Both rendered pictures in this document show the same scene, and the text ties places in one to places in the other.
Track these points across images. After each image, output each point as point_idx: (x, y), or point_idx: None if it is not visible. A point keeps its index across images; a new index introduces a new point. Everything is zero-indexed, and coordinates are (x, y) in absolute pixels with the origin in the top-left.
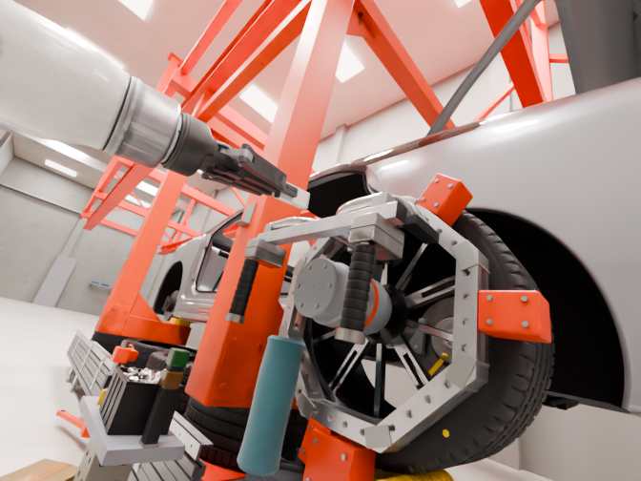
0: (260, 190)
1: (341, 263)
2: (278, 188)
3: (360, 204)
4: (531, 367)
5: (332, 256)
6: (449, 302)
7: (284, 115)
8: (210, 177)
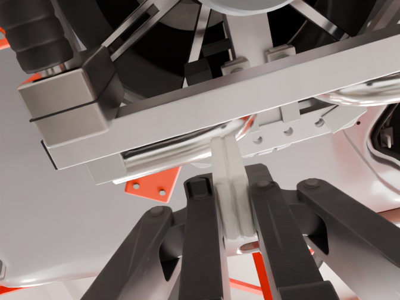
0: (258, 207)
1: (240, 13)
2: (161, 216)
3: (156, 155)
4: None
5: (368, 27)
6: (218, 15)
7: None
8: None
